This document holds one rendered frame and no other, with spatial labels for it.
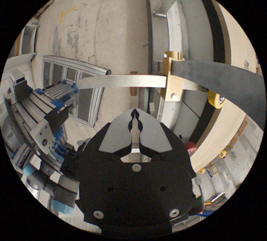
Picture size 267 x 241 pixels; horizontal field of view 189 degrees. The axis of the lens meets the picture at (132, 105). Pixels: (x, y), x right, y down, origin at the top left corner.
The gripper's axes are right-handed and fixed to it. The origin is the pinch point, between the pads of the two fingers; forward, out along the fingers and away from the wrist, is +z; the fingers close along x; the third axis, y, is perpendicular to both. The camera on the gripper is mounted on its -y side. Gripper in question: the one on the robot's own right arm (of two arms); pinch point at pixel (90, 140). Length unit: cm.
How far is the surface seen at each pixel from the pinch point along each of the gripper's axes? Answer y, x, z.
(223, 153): -115, 32, -12
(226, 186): -360, 241, -137
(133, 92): -19, 3, 75
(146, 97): -24.8, -15.6, 12.6
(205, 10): -50, -62, 3
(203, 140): -48.2, -5.5, -6.8
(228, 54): -48, -39, -6
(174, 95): -29.9, -22.0, -2.2
